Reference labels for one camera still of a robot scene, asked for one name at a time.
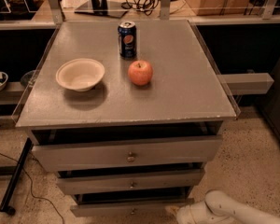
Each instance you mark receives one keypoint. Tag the grey drawer cabinet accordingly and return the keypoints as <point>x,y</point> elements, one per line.
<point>184,97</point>

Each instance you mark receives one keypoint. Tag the blue Pepsi can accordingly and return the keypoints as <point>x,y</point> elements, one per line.
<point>127,39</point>

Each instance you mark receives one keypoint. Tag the grey middle drawer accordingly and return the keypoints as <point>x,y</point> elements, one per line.
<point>112,183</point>

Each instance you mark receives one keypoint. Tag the grey top drawer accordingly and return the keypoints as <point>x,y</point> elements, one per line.
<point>127,153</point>

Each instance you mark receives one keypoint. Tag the black monitor stand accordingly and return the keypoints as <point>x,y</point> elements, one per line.
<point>102,8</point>

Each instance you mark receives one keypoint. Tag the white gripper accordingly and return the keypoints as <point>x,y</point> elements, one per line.
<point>186,216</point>

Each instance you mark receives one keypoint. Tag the beige paper bowl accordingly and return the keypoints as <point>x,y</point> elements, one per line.
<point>80,74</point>

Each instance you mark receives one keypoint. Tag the grey drawer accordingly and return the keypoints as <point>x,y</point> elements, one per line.
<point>112,183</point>
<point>129,202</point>
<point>127,153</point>

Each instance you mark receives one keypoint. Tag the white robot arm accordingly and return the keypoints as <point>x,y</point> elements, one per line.
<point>219,208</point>

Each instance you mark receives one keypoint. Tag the red apple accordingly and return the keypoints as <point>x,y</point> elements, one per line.
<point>140,72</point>

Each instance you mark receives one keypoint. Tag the black bar on floor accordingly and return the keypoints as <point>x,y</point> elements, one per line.
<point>5,207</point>

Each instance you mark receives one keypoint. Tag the dark bowl on shelf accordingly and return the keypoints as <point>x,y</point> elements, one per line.
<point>28,79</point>

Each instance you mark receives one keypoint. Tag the grey metal shelf beam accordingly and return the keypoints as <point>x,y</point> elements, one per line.
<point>247,84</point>

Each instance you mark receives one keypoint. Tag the grey bottom drawer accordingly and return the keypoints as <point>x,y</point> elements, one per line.
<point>129,202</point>

